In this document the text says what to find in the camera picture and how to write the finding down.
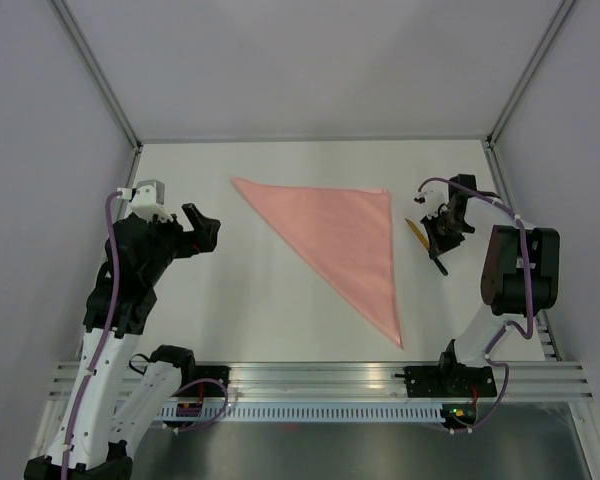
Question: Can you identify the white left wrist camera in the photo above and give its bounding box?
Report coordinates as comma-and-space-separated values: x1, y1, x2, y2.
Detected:
116, 180, 175, 223

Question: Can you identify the right aluminium frame post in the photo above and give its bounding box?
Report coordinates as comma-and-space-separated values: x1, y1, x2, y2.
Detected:
485, 0, 579, 149

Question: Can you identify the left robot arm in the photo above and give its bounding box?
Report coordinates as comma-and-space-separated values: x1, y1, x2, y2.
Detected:
24, 203, 221, 479

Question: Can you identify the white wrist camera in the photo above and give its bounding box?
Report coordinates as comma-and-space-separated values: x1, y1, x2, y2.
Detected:
414, 188, 446, 218
116, 180, 175, 223

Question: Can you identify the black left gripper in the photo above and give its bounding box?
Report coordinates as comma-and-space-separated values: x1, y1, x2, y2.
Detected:
143, 202, 220, 283

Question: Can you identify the aluminium frame post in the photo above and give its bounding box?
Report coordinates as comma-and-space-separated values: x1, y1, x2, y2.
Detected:
47, 0, 142, 153
485, 0, 579, 149

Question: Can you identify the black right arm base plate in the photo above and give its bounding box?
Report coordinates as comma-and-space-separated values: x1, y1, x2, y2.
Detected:
394, 366, 498, 399

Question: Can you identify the yellow knife black handle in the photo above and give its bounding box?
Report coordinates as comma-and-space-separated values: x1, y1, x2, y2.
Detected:
405, 218, 449, 276

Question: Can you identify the left aluminium frame post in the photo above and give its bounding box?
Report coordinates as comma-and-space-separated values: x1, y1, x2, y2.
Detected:
47, 0, 142, 153

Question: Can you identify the left side aluminium rail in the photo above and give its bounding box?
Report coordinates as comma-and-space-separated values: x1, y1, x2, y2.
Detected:
123, 146, 143, 188

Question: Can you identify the white slotted cable duct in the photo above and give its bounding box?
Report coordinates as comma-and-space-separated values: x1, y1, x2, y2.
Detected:
157, 403, 444, 424

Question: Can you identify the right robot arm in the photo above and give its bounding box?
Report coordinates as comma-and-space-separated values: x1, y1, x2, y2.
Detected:
404, 174, 560, 397

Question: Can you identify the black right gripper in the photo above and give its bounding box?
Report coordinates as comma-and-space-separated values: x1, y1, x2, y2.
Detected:
420, 209, 471, 258

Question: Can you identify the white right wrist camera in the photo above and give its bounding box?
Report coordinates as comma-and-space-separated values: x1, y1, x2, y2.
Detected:
414, 188, 446, 218

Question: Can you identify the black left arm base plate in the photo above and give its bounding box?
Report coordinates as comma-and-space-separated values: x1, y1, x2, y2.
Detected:
176, 365, 231, 402

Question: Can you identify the pink cloth napkin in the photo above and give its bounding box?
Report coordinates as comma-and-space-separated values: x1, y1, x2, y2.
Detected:
232, 177, 403, 348

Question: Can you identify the aluminium front rail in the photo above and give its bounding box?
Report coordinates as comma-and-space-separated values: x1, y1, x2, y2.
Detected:
49, 360, 594, 402

